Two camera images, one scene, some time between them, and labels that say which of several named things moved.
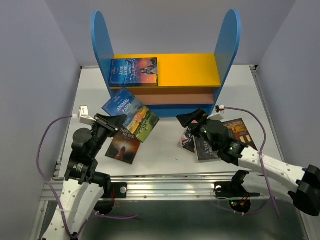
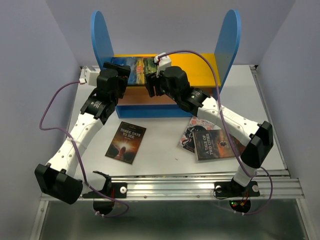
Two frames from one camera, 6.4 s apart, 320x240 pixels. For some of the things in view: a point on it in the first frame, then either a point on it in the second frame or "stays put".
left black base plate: [104, 206] stays put
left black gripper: [115, 122] to [123, 72]
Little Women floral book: [187, 141] stays put
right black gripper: [199, 115] to [151, 80]
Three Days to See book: [124, 146] stays put
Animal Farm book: [140, 121] to [140, 67]
